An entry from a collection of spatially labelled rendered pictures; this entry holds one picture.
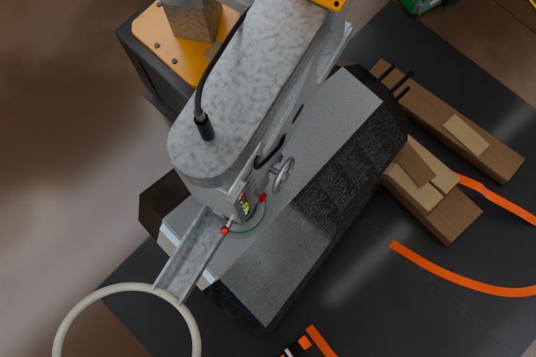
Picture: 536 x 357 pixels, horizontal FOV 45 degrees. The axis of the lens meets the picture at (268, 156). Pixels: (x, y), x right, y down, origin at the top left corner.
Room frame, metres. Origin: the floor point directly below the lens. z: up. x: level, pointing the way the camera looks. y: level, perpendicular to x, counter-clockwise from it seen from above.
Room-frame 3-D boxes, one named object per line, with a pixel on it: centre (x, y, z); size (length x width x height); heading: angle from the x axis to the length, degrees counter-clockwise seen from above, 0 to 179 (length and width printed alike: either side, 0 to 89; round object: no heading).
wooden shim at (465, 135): (1.04, -1.06, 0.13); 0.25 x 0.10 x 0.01; 32
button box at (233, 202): (0.56, 0.12, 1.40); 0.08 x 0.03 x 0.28; 139
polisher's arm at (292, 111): (0.98, -0.11, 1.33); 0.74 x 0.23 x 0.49; 139
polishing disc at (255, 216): (0.69, 0.16, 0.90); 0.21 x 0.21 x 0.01
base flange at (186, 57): (1.64, 0.19, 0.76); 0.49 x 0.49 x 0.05; 35
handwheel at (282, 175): (0.70, -0.01, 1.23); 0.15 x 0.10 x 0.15; 139
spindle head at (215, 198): (0.75, 0.10, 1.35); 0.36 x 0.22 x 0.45; 139
